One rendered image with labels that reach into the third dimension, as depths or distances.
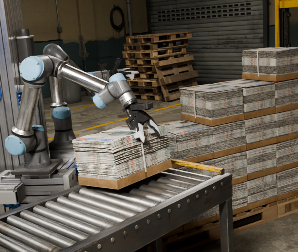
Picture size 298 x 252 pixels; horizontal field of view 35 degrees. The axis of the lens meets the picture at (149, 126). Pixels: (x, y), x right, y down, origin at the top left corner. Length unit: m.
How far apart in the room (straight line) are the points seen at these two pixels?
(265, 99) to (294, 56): 0.41
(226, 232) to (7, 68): 1.52
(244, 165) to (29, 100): 1.70
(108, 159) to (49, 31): 8.49
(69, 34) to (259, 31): 4.14
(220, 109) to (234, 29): 7.55
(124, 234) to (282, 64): 2.15
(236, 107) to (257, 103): 0.19
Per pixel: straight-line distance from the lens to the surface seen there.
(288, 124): 3.72
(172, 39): 9.82
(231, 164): 3.40
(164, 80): 9.24
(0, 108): 2.88
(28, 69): 2.40
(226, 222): 2.42
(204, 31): 11.22
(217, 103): 3.24
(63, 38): 10.72
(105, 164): 2.17
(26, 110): 2.47
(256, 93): 3.47
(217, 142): 3.30
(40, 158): 2.67
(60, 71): 2.49
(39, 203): 2.21
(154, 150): 2.29
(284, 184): 3.82
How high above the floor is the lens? 1.56
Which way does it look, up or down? 12 degrees down
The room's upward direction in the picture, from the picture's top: 4 degrees counter-clockwise
